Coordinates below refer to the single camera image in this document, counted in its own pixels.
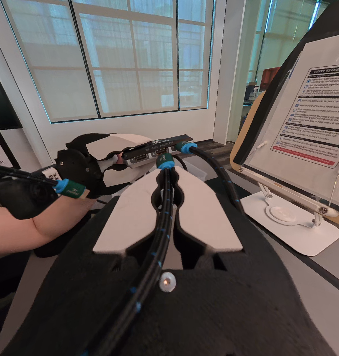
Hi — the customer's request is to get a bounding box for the person's left forearm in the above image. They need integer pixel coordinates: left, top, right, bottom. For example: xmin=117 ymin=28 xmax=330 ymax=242
xmin=0 ymin=195 xmax=96 ymax=258

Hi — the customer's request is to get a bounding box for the large grid window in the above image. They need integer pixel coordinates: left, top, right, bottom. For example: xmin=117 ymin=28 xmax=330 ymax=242
xmin=0 ymin=0 xmax=217 ymax=124

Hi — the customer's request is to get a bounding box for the clear plastic storage box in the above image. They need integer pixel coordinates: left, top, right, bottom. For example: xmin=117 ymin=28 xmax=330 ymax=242
xmin=174 ymin=159 xmax=208 ymax=181

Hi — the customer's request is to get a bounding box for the red box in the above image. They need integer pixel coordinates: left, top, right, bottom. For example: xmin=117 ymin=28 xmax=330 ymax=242
xmin=263 ymin=67 xmax=282 ymax=89

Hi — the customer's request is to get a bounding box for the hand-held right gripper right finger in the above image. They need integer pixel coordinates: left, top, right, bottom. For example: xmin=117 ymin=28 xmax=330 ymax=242
xmin=172 ymin=166 xmax=245 ymax=255

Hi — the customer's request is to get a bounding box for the instruction sheet in clear holder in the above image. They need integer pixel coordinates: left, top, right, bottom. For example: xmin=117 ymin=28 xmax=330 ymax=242
xmin=233 ymin=0 xmax=339 ymax=214

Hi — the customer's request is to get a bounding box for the black wall screen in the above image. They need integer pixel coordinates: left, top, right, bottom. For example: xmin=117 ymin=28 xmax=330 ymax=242
xmin=0 ymin=66 xmax=23 ymax=130

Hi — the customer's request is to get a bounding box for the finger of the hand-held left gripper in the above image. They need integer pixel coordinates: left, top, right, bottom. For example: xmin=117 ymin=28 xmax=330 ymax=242
xmin=99 ymin=160 xmax=160 ymax=187
xmin=86 ymin=134 xmax=153 ymax=161

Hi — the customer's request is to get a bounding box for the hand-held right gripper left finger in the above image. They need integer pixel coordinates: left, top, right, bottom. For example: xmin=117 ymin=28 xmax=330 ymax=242
xmin=93 ymin=169 xmax=171 ymax=255

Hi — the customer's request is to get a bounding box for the white sign stand base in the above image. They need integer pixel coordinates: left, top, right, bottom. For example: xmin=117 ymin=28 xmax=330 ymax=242
xmin=240 ymin=182 xmax=339 ymax=257

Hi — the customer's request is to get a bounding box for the glass partition window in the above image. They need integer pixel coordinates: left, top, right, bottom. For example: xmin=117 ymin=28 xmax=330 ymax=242
xmin=237 ymin=0 xmax=331 ymax=134

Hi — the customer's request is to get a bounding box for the black braided HDMI cable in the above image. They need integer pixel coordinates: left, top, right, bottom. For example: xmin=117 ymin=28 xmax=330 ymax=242
xmin=0 ymin=162 xmax=93 ymax=200
xmin=174 ymin=140 xmax=246 ymax=216
xmin=83 ymin=154 xmax=177 ymax=356

